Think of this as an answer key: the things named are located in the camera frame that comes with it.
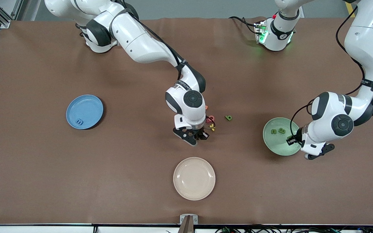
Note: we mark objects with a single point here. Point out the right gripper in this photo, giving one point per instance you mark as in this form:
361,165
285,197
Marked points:
202,133

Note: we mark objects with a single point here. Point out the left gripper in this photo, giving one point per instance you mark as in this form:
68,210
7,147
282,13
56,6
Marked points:
297,137

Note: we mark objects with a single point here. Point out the green foam letter B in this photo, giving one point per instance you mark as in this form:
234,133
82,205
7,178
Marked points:
282,130

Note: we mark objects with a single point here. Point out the blue foam letter m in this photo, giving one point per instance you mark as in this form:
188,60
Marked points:
80,120

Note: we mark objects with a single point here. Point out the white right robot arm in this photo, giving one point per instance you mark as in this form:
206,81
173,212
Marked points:
141,45

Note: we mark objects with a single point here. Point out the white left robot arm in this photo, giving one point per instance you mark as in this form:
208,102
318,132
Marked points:
371,42

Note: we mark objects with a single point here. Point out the pink foam letter Q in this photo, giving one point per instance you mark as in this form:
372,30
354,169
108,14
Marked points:
211,120

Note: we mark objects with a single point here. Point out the green plate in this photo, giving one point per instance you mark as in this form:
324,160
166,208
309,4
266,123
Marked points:
275,145

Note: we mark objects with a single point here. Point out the beige plate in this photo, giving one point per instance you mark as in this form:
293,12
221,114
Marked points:
194,178

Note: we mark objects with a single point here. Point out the blue plate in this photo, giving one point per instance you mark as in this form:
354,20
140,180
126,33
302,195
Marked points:
86,106

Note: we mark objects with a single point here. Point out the metal bracket with bar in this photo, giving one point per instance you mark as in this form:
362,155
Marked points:
188,223

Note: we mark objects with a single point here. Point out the white table edge rail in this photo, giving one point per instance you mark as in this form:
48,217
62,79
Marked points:
28,229

